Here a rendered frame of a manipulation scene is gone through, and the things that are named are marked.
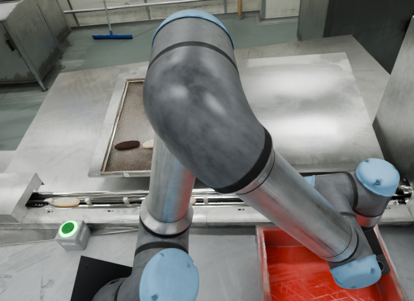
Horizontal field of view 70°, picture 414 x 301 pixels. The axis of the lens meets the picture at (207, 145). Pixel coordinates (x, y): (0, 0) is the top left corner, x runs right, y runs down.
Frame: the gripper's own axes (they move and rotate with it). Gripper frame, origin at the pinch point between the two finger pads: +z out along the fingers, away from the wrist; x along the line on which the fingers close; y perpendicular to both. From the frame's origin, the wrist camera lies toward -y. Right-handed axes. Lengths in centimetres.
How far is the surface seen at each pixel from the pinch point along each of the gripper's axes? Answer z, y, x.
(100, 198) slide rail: 1, 43, 69
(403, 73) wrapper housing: -29, 37, -33
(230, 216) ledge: -0.1, 22.2, 26.5
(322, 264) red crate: 4.0, 2.3, 5.3
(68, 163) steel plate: 3, 68, 85
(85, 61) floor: 83, 339, 133
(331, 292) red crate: 4.0, -5.1, 6.7
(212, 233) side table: 4.0, 20.4, 33.4
